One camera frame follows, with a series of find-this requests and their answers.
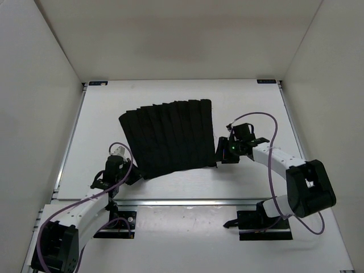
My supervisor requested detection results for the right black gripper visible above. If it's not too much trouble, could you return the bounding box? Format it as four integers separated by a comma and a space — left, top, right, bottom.
213, 137, 243, 164

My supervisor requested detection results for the black pleated skirt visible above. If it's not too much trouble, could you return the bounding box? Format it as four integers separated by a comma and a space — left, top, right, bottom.
119, 99, 217, 180

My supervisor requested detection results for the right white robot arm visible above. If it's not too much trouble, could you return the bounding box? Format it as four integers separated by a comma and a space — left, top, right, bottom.
216, 123, 337, 229

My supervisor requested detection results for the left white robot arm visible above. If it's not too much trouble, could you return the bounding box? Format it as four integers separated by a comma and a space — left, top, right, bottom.
31, 155, 142, 272

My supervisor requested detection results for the right blue corner label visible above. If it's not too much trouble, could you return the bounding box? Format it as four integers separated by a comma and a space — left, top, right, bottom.
257, 79, 276, 84

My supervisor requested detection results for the blue corner label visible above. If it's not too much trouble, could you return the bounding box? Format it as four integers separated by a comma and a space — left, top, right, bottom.
88, 81, 108, 86
257, 79, 276, 84

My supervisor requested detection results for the left blue corner label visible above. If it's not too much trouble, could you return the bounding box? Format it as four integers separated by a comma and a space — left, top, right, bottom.
88, 81, 108, 86

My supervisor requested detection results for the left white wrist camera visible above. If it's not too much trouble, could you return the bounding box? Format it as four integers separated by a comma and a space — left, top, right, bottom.
109, 146, 125, 157

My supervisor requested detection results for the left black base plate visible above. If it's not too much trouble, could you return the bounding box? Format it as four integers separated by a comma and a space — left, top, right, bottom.
93, 206, 137, 239

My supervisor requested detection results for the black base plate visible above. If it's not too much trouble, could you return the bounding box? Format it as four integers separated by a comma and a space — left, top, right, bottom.
93, 206, 137, 239
237, 210, 293, 241

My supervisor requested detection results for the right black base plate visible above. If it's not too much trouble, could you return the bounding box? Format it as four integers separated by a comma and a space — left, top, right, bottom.
237, 210, 293, 241

